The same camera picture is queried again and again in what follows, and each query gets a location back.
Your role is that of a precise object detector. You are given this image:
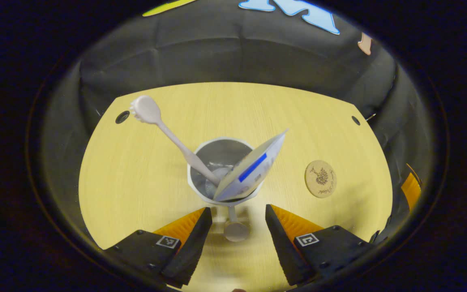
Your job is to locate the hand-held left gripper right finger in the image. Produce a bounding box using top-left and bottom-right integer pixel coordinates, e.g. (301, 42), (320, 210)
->
(265, 204), (376, 287)

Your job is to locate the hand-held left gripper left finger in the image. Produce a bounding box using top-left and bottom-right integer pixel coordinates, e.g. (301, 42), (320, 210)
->
(103, 207), (213, 289)

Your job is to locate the round cork coaster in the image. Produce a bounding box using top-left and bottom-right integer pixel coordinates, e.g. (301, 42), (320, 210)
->
(304, 160), (337, 198)

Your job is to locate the white toothpaste tube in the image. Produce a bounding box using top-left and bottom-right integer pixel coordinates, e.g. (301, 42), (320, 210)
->
(213, 129), (290, 202)

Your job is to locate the white cup with wooden handle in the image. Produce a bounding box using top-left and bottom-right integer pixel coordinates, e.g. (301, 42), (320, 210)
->
(187, 137), (266, 243)

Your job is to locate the pale pink toothbrush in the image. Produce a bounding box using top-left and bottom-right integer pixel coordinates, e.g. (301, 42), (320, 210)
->
(130, 95), (222, 187)

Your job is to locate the black backdrop cloth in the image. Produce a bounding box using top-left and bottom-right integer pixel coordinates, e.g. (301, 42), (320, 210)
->
(39, 0), (437, 252)

